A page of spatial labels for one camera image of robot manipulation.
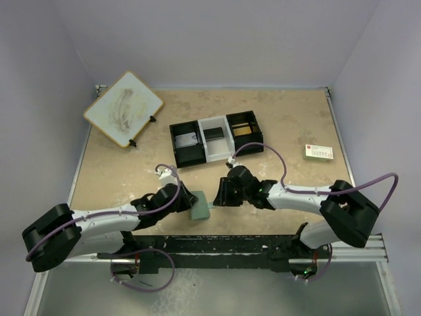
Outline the green leather card holder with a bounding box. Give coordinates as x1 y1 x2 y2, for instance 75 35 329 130
190 191 211 221

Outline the gold card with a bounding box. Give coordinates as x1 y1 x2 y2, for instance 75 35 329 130
233 126 253 137

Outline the black bin right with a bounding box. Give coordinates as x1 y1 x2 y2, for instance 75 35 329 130
226 111 264 152

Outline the black card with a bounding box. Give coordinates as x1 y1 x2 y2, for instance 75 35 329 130
203 127 224 142

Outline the black bin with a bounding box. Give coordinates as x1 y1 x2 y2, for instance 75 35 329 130
169 120 207 169
226 111 264 152

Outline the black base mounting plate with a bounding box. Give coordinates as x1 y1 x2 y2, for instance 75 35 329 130
98 233 330 274

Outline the black bin left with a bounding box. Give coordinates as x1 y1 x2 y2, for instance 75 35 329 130
169 120 207 169

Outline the silver VIP card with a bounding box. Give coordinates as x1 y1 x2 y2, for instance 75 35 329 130
175 132 198 148

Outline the white middle bin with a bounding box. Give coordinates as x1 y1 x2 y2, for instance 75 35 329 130
197 115 235 163

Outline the white card box red logo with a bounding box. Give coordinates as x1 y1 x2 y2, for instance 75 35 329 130
303 144 334 162

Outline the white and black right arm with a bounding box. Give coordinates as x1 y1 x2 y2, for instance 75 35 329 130
213 165 380 257

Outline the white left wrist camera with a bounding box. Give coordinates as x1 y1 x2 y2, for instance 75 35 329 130
155 166 178 187

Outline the yellow rimmed whiteboard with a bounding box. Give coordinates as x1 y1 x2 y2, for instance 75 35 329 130
84 71 164 148

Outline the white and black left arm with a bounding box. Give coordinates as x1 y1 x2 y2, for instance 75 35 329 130
22 184 199 273

